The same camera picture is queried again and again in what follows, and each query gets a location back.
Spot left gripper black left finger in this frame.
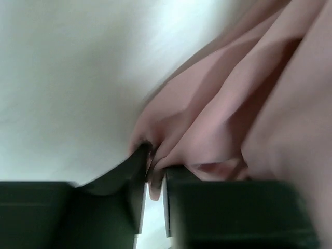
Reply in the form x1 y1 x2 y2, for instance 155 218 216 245
1 144 150 249

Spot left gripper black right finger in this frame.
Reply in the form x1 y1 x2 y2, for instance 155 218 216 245
163 167 320 249

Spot pink trousers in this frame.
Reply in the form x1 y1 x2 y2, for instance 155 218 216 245
130 1 331 248

